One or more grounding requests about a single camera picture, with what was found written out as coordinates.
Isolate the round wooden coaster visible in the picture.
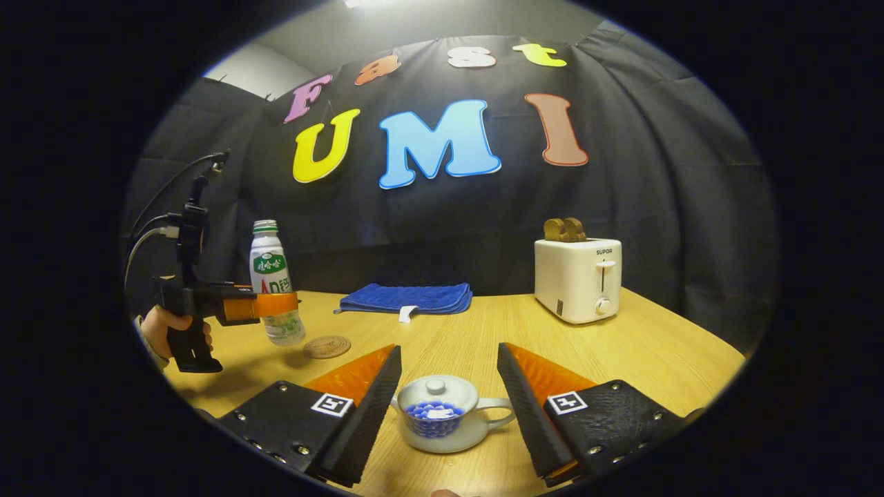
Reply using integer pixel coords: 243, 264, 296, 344
302, 335, 352, 360

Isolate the black cable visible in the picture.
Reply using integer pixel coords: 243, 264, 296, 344
128, 152, 230, 239

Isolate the white plastic water bottle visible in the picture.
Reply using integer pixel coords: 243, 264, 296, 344
249, 220, 307, 346

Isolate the white cable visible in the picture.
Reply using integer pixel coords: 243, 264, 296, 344
124, 226, 182, 294

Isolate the white blue teacup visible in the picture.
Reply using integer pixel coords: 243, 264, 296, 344
391, 393, 517, 454

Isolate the white toaster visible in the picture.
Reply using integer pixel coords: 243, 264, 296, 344
534, 237, 622, 325

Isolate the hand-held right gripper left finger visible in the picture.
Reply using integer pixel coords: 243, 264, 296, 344
218, 344, 403, 487

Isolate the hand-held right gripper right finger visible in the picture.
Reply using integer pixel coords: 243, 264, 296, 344
497, 342, 688, 487

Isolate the folded blue towel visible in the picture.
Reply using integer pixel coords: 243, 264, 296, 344
334, 282, 474, 324

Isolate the white teacup lid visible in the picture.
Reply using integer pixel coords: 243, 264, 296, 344
398, 375, 479, 416

